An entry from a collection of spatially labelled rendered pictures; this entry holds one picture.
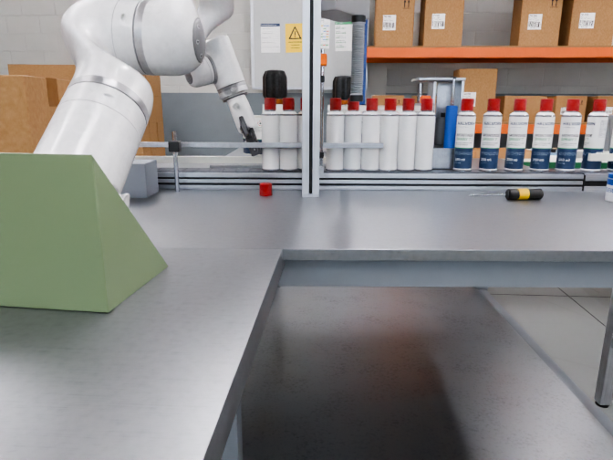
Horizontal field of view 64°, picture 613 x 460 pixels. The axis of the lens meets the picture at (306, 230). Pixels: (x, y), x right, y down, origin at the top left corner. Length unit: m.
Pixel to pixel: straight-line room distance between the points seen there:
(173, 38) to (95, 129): 0.22
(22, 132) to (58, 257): 0.57
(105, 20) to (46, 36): 5.83
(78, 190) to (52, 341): 0.16
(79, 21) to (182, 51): 0.16
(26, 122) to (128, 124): 0.43
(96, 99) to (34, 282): 0.26
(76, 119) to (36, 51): 6.06
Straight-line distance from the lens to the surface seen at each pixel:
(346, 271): 0.89
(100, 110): 0.74
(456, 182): 1.47
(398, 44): 5.12
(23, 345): 0.58
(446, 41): 5.20
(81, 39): 0.86
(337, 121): 1.42
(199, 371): 0.48
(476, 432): 1.49
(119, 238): 0.63
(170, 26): 0.86
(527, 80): 6.18
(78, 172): 0.59
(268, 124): 1.42
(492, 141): 1.51
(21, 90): 1.15
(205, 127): 6.00
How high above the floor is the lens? 1.06
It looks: 14 degrees down
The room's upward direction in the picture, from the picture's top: straight up
